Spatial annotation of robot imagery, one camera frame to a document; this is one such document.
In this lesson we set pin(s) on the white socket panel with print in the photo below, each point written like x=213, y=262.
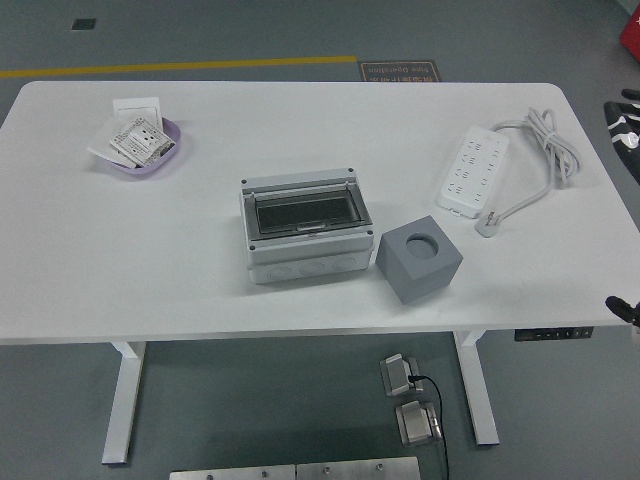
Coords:
x=140, y=140

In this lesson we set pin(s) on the grey metal base plate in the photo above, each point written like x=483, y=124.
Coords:
x=232, y=473
x=357, y=469

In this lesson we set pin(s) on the grey plastic enclosure box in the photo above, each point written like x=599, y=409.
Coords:
x=310, y=260

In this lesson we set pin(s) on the purple plastic tray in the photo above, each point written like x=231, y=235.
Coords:
x=150, y=169

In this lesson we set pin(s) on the white table leg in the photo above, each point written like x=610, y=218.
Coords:
x=122, y=400
x=482, y=415

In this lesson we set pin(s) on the red object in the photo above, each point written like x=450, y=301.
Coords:
x=631, y=30

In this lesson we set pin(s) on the plain white switch panel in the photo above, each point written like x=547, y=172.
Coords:
x=135, y=106

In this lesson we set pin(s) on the dark floor socket cover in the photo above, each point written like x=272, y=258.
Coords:
x=83, y=24

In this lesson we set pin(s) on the clear hinged box lid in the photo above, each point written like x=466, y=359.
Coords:
x=300, y=210

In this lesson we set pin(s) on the yellow floor tape line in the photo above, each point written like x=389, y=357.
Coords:
x=175, y=66

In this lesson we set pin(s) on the silver foot pedal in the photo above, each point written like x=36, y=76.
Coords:
x=417, y=425
x=397, y=375

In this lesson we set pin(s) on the dark floor sign with text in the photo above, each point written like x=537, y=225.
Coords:
x=400, y=71

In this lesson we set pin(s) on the grey cube with round hole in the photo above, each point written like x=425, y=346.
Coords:
x=410, y=280

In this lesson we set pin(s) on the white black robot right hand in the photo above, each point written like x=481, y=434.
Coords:
x=625, y=125

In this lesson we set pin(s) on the white power strip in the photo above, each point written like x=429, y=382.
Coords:
x=475, y=165

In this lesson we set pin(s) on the white blank cover plate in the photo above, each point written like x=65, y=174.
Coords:
x=100, y=145

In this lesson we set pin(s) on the black table control panel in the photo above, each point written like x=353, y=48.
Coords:
x=554, y=334

